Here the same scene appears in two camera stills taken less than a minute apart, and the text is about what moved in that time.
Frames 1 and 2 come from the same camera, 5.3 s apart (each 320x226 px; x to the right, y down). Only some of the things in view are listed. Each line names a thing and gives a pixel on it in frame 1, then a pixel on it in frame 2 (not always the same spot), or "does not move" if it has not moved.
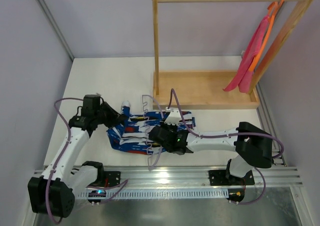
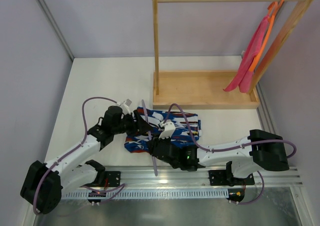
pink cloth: (242, 78) does not move
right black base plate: (221, 177) does not move
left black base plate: (112, 178) does not move
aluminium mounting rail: (195, 176) does not move
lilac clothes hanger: (146, 128) → (154, 156)
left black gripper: (110, 111) → (136, 122)
